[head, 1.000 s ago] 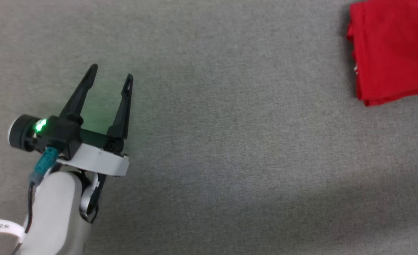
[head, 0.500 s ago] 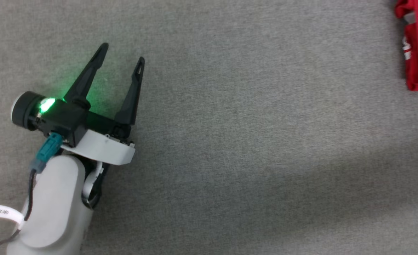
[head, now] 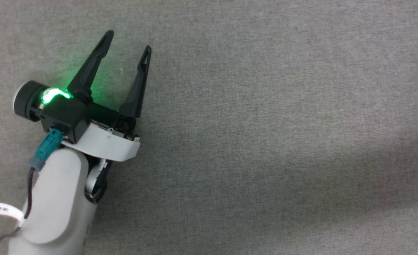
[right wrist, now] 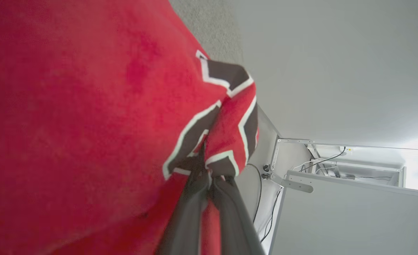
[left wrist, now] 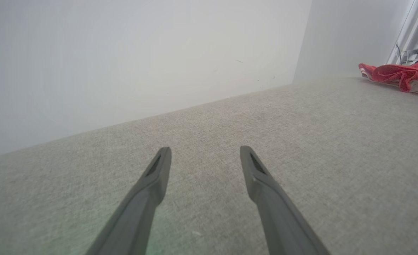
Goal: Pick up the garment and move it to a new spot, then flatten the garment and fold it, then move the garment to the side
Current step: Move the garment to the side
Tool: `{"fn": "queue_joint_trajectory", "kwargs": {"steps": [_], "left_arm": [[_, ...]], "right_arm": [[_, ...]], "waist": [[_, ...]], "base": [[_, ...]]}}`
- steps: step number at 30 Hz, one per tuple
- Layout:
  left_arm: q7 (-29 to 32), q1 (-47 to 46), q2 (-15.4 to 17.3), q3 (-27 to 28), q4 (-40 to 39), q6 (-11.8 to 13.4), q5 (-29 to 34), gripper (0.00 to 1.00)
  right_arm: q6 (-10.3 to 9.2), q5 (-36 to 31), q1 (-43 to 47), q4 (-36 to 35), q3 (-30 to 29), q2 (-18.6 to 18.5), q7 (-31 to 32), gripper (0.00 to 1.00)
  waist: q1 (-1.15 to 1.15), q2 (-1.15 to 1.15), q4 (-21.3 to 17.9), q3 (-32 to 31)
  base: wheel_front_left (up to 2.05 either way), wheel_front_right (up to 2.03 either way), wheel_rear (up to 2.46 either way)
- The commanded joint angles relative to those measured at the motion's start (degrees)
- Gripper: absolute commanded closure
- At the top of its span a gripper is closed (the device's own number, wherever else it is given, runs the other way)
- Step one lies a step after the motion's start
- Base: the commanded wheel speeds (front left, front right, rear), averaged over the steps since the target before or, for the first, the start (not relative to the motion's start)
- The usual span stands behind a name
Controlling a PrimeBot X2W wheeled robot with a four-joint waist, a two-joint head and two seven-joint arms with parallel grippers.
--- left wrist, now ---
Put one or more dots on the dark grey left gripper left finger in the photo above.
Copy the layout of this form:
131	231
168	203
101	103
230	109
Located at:
138	212

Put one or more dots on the red and white shirt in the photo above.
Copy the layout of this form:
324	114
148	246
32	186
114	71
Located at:
400	74

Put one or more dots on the grey fabric sofa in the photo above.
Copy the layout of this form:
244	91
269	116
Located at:
301	141

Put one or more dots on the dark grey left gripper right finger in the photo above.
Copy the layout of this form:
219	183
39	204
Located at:
279	219

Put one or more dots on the white vertical frame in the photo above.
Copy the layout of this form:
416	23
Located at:
412	21

